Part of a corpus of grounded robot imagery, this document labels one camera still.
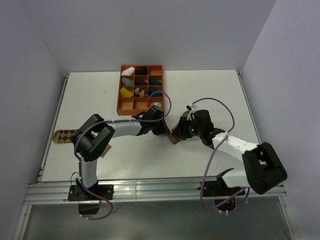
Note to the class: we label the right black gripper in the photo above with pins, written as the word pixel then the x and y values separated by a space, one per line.
pixel 181 130

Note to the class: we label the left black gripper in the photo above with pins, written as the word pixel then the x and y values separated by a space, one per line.
pixel 164 130

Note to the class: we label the tan sock with maroon cuff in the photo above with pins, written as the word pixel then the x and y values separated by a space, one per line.
pixel 181 131

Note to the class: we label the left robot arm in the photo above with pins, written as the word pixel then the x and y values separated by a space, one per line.
pixel 91 139

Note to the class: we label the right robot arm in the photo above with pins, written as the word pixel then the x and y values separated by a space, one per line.
pixel 262 170

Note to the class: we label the teal rolled sock lower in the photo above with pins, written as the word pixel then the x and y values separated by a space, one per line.
pixel 154 92

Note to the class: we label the teal rolled sock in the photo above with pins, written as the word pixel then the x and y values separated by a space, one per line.
pixel 154 80
pixel 154 92

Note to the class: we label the argyle rolled sock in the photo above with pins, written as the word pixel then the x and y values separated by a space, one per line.
pixel 140 91

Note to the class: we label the teal rolled sock upper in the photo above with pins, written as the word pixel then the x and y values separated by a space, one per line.
pixel 154 80

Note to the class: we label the yellow rolled sock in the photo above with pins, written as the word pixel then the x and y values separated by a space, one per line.
pixel 125 93

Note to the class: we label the orange wooden compartment tray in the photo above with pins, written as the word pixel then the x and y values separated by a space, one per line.
pixel 135 105

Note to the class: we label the dark brown rolled sock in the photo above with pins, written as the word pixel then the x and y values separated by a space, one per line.
pixel 140 81

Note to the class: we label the grey rolled sock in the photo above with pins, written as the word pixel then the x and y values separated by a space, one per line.
pixel 127 81

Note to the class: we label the dark green rolled sock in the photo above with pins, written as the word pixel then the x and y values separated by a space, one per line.
pixel 141 70

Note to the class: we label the white rolled sock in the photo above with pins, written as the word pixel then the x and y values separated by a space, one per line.
pixel 128 72

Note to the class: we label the brown argyle sock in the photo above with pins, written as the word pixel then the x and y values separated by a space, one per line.
pixel 64 136

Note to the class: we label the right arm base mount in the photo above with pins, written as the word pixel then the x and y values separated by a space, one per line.
pixel 216 188

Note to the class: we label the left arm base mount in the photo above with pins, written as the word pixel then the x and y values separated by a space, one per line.
pixel 89 204

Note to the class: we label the aluminium table frame rail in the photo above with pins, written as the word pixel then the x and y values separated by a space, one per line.
pixel 147 190

